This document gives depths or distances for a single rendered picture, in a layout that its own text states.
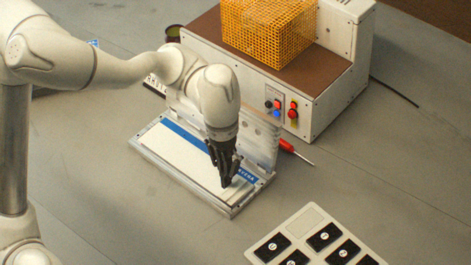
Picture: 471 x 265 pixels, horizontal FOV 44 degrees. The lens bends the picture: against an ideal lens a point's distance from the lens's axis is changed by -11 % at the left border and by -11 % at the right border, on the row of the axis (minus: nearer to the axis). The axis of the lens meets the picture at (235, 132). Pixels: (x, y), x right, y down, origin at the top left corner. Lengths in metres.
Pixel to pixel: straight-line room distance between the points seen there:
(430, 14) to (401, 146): 0.78
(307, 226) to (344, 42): 0.58
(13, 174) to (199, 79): 0.53
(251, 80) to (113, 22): 0.78
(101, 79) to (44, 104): 1.04
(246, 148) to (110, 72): 0.73
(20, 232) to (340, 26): 1.14
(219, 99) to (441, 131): 0.88
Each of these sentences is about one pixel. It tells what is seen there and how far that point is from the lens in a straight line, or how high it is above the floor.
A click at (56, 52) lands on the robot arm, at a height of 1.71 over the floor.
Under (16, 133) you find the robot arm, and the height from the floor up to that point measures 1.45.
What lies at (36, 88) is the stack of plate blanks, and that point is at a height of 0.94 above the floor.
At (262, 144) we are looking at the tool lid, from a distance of 1.86.
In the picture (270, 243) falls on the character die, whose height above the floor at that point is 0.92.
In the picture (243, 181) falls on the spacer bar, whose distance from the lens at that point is 1.88.
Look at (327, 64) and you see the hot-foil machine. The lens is 1.99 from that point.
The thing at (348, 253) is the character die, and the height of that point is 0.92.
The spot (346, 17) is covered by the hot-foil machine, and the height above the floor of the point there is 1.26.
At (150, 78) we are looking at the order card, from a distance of 2.21.
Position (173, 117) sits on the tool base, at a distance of 2.09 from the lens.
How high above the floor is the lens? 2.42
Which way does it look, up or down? 48 degrees down
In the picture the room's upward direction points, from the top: 3 degrees counter-clockwise
